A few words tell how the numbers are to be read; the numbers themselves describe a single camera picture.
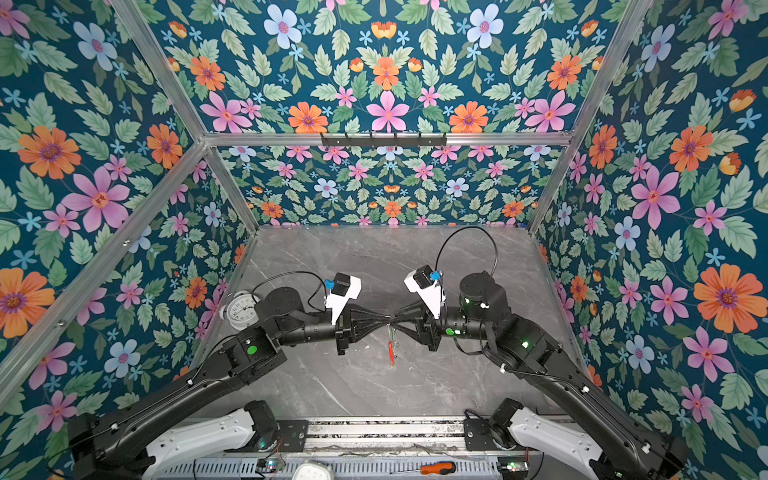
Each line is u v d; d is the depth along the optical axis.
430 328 0.50
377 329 0.58
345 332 0.51
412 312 0.57
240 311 0.91
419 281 0.51
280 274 1.07
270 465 0.70
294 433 0.74
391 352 0.59
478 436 0.73
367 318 0.55
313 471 0.67
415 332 0.55
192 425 0.54
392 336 0.57
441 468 0.68
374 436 0.75
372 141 0.90
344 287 0.50
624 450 0.38
